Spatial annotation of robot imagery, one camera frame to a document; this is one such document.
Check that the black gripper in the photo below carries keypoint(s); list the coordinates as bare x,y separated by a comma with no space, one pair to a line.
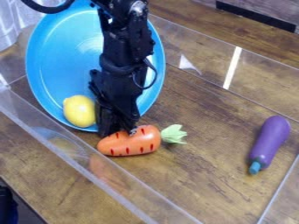
116,86

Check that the orange toy carrot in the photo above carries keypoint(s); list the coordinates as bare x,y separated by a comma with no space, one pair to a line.
120,144

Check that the blue round tray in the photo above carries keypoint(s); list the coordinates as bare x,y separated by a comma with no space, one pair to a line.
64,48

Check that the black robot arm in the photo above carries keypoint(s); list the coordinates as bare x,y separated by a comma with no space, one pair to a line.
127,37

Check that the yellow toy lemon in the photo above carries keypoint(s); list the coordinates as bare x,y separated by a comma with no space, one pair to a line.
79,111

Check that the purple toy eggplant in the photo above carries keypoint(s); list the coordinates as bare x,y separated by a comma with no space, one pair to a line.
272,135

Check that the white curtain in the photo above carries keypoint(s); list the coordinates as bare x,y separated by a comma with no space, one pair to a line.
16,16

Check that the clear acrylic enclosure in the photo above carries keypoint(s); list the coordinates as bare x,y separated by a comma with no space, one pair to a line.
232,75

